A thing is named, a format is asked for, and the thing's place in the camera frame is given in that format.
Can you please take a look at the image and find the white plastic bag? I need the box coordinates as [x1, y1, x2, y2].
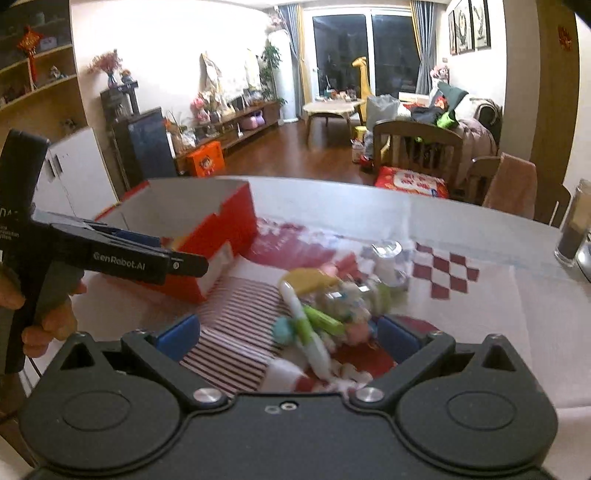
[367, 95, 400, 136]

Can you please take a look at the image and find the wooden TV cabinet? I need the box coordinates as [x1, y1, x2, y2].
[175, 99, 282, 161]

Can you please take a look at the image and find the red printed cushion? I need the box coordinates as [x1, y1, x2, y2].
[375, 166, 450, 199]

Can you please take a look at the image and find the orange gift box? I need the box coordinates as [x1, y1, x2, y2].
[185, 141, 226, 178]

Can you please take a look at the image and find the grey curtain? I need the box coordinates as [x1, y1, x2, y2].
[278, 4, 306, 108]
[410, 0, 437, 94]

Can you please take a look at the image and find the glass cup with dark drink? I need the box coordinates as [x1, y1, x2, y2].
[554, 179, 591, 268]

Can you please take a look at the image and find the wooden slatted chair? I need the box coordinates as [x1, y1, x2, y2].
[372, 119, 465, 191]

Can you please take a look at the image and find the sofa with clothes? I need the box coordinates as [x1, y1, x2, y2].
[399, 83, 504, 160]

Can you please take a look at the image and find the black water dispenser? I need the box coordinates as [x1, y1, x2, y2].
[100, 83, 140, 121]

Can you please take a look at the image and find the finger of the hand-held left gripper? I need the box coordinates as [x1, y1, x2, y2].
[166, 253, 209, 278]
[92, 222, 163, 248]

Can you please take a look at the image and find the wooden wall shelf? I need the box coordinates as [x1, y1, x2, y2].
[0, 0, 89, 136]

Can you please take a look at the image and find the pink towel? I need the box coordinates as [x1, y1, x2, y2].
[482, 154, 537, 220]

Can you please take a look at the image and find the green potted plant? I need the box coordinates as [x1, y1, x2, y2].
[260, 41, 283, 101]

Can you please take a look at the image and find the pink flower vase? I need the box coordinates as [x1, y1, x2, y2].
[88, 52, 122, 88]

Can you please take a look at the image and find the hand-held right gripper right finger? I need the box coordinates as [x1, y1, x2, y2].
[348, 315, 518, 409]

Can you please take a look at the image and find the yellow giraffe toy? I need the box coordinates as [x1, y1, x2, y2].
[351, 56, 378, 125]

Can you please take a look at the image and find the person's left hand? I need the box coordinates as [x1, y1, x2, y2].
[0, 267, 88, 358]

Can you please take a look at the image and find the round wooden coffee table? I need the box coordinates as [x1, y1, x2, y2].
[302, 100, 365, 140]

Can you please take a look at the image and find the red and white cardboard box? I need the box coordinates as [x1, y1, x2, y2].
[92, 178, 258, 304]

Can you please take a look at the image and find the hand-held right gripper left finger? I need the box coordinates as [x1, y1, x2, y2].
[55, 315, 230, 414]

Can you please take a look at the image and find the clear glass jar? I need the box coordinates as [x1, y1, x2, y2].
[369, 240, 410, 301]

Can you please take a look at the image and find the glass balcony door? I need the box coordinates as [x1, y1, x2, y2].
[311, 7, 419, 99]

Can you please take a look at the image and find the white cabinet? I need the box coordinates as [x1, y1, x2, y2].
[32, 127, 122, 223]

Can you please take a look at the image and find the red knot ornament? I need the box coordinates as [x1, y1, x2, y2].
[17, 25, 45, 91]

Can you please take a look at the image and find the red and white printed tablecloth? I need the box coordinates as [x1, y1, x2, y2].
[180, 203, 591, 409]

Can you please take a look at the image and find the white tower air conditioner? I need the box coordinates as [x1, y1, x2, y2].
[270, 30, 301, 123]

